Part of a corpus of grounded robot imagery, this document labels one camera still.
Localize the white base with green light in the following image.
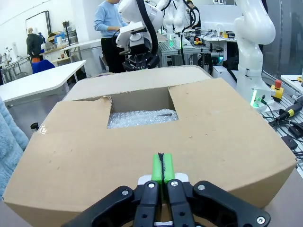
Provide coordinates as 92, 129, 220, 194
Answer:
249, 88, 273, 112

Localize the flat black device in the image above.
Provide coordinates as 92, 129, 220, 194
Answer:
282, 136, 299, 150

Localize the person in blue fleece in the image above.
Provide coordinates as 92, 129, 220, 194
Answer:
0, 96, 30, 201

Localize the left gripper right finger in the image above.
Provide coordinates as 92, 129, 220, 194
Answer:
162, 153, 272, 227

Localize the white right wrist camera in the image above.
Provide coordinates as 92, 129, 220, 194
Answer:
115, 22, 147, 47

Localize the blue chair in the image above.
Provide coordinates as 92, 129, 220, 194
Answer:
31, 59, 56, 74

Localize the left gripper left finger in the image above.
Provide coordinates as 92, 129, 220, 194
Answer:
61, 153, 164, 227

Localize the black plug with cable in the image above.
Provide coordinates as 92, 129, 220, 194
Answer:
278, 103, 303, 120

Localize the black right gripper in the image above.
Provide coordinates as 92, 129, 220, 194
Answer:
122, 33, 160, 71

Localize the person in dark jacket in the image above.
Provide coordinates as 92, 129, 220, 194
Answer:
26, 27, 45, 62

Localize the clear bubble wrap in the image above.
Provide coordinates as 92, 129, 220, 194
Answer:
107, 108, 179, 130

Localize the person in light-blue sweater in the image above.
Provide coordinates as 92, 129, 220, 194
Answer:
93, 0, 130, 74

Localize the brown cardboard box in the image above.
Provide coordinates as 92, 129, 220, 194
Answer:
2, 66, 298, 227

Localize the large white table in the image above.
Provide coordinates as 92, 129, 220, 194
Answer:
0, 60, 87, 106

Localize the black braided cable sleeve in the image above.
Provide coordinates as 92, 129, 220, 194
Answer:
135, 0, 159, 57

